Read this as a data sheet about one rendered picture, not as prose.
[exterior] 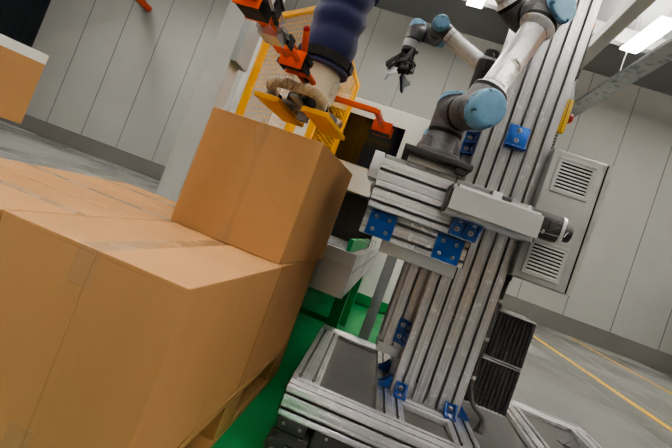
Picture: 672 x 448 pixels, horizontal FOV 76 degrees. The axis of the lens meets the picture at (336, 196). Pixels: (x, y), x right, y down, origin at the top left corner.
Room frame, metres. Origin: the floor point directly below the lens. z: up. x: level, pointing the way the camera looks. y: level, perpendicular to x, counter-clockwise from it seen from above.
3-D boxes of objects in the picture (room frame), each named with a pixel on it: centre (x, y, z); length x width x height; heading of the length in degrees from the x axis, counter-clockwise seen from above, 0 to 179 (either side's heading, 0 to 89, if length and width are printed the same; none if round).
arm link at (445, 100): (1.43, -0.28, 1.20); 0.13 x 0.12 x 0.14; 19
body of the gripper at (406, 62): (2.07, -0.09, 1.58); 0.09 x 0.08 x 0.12; 43
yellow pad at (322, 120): (1.64, 0.13, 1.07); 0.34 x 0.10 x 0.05; 167
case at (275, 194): (1.65, 0.22, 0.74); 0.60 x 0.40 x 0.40; 168
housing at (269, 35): (1.20, 0.33, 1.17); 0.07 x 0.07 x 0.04; 77
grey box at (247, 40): (2.90, 0.93, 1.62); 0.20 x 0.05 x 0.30; 170
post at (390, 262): (2.49, -0.43, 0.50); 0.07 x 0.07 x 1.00; 80
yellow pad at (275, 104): (1.68, 0.32, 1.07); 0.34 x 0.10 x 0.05; 167
